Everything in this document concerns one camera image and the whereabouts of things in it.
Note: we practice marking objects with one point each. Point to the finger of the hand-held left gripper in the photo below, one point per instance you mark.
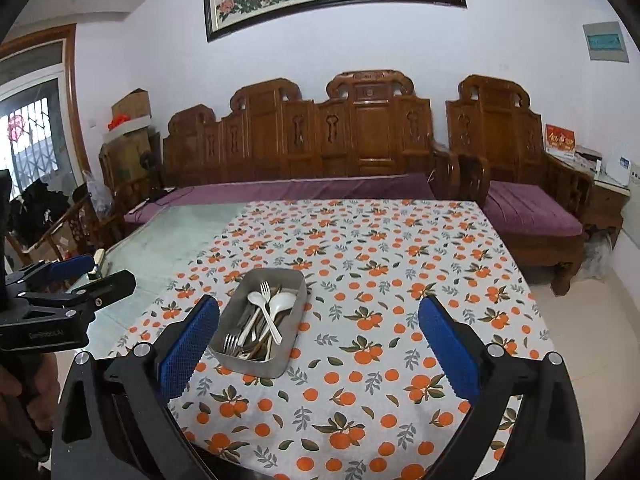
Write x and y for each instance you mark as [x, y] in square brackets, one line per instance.
[70, 266]
[112, 287]

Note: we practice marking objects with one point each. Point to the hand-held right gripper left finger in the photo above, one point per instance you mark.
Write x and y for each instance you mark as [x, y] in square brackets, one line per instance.
[192, 347]

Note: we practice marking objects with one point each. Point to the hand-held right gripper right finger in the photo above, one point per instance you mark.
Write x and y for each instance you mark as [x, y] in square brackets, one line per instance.
[447, 347]

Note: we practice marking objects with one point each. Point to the metal fork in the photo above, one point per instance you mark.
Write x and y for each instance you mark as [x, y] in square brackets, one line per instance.
[231, 344]

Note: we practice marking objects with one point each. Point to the dark brown chopstick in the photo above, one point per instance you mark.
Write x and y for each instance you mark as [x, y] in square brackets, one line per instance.
[259, 353]

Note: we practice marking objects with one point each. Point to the small white plastic spoon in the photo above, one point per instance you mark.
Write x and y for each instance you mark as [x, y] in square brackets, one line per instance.
[256, 299]

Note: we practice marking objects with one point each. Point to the white plastic fork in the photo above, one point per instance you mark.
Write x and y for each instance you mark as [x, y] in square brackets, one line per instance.
[262, 292]

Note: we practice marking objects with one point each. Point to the rectangular metal tray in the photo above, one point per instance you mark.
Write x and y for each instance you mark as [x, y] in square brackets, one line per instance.
[285, 340]

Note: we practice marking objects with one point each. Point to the large white plastic spoon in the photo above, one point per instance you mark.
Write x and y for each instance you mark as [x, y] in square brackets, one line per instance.
[282, 301]

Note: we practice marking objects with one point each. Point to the person's left hand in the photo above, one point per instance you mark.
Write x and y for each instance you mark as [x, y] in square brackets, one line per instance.
[50, 390]

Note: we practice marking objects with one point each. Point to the small beige object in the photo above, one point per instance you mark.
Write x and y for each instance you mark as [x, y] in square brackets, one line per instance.
[96, 262]

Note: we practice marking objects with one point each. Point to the wooden side chair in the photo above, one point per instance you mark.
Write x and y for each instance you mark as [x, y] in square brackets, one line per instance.
[80, 220]

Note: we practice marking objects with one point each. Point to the pile of black clothes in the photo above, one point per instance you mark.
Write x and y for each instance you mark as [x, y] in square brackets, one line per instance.
[42, 205]

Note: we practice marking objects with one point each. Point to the crumpled clear plastic bag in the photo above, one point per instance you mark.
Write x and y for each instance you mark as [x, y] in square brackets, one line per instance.
[97, 195]

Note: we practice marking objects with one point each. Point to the orange fruit print tablecloth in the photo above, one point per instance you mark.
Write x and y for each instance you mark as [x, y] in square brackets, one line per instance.
[375, 270]

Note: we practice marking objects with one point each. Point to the large cardboard box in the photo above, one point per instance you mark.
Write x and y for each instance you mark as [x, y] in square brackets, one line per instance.
[125, 160]

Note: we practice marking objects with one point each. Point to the metal window grille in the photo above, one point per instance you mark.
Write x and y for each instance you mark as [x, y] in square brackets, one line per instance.
[40, 150]

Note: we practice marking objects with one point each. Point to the small black fan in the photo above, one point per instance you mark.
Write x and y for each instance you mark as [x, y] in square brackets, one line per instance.
[149, 162]

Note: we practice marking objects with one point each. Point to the red window ornament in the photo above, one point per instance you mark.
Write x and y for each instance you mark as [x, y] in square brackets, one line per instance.
[15, 129]

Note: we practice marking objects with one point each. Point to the red decoration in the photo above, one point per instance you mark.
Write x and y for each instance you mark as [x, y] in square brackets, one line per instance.
[119, 122]

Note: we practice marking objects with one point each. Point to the square purple seat cushion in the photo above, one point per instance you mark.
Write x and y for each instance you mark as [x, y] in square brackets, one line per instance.
[525, 207]

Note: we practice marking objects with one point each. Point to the open brown cardboard box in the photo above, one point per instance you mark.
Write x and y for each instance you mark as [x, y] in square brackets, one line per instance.
[132, 105]

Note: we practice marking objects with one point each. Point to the long purple sofa cushion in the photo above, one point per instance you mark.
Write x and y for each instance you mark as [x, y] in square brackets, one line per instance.
[300, 190]

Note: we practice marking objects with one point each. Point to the wooden side table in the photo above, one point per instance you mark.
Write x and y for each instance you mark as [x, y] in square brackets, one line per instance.
[607, 205]

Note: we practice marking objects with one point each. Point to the carved wooden armchair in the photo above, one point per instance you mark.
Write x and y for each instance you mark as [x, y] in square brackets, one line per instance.
[492, 130]

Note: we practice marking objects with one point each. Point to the carved wooden sofa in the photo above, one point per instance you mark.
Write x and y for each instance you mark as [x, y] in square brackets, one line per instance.
[370, 130]

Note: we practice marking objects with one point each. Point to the red gift box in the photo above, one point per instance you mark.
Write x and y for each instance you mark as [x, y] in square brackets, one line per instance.
[560, 139]

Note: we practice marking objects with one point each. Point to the white electronic device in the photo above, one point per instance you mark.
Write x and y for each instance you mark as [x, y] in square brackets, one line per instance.
[617, 167]

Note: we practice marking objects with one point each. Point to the wooden door frame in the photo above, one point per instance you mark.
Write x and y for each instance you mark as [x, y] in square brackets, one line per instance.
[75, 110]

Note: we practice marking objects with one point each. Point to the white wall cabinet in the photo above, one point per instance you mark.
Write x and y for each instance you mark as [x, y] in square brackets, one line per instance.
[629, 210]

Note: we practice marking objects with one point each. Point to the grey wall electrical panel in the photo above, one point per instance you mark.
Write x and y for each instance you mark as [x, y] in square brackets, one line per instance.
[605, 41]

